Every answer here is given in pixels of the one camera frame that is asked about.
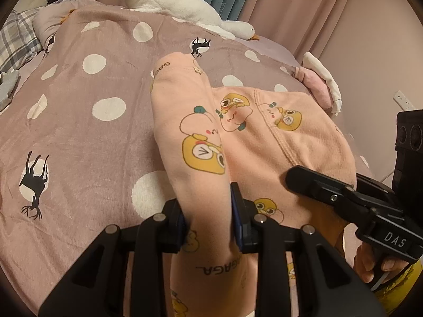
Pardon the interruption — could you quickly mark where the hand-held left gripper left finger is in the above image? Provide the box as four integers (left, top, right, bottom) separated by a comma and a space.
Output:
38, 199, 186, 317

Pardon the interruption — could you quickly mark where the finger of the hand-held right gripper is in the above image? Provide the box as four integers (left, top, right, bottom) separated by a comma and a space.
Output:
286, 165, 378, 224

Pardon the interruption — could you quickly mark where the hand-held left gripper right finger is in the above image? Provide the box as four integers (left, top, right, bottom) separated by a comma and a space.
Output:
230, 182, 386, 317

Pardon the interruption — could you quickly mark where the pink cartoon print pajama top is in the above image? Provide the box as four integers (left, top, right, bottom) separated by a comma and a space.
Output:
149, 52, 359, 317

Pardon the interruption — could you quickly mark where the person's right hand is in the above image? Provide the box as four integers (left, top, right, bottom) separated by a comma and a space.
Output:
353, 242, 411, 285

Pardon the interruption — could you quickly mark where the folded pink and white cloth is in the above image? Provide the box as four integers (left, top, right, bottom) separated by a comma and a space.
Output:
294, 52, 342, 116

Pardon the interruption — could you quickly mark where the mauve polka dot blanket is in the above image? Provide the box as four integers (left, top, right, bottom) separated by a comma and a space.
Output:
0, 0, 380, 317

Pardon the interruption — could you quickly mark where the pink curtain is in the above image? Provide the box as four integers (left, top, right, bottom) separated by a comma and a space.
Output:
71, 0, 374, 70

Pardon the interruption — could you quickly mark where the grey cloth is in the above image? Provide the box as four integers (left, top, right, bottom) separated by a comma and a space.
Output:
0, 71, 21, 110

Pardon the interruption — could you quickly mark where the white goose plush toy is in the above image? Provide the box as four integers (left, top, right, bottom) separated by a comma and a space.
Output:
114, 0, 260, 42

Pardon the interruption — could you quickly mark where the plaid pillow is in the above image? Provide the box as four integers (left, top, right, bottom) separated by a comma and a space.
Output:
0, 8, 45, 73

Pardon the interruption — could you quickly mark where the white cable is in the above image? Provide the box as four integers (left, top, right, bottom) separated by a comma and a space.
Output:
371, 270, 392, 292

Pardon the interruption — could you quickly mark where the white wall socket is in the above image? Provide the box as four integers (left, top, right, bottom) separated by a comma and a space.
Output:
394, 90, 416, 111

